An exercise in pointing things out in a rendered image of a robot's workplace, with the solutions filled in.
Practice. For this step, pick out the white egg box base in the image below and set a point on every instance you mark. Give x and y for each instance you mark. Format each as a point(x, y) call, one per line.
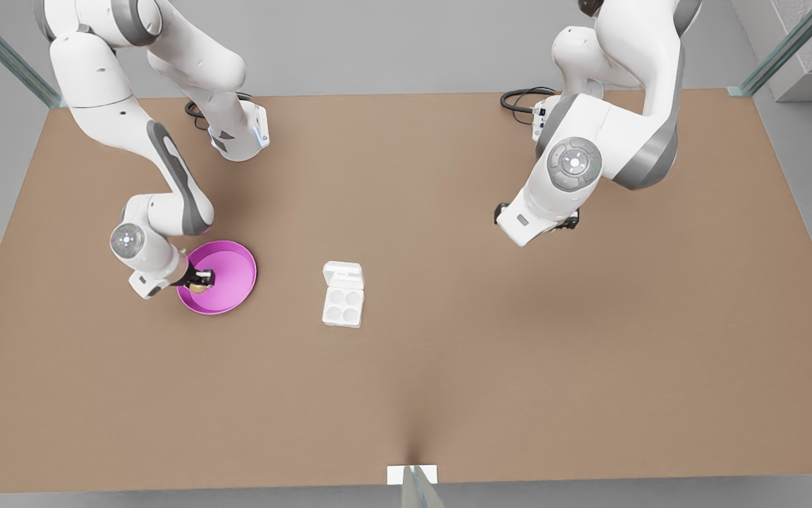
point(343, 307)

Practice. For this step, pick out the brown egg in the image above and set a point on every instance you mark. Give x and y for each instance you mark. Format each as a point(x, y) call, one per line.
point(198, 288)

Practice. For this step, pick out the pink round plate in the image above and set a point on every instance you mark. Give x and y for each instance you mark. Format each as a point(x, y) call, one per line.
point(231, 276)

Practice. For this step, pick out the silver frame post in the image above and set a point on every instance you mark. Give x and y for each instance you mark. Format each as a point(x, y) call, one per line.
point(416, 487)
point(786, 48)
point(3, 51)

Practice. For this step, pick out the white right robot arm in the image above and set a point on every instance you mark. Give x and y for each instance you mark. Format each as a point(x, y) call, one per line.
point(99, 92)

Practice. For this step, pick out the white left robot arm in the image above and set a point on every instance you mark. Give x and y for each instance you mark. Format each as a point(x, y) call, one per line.
point(624, 134)

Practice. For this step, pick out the white egg box lid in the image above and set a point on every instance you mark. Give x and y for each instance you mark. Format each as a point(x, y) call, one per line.
point(343, 273)

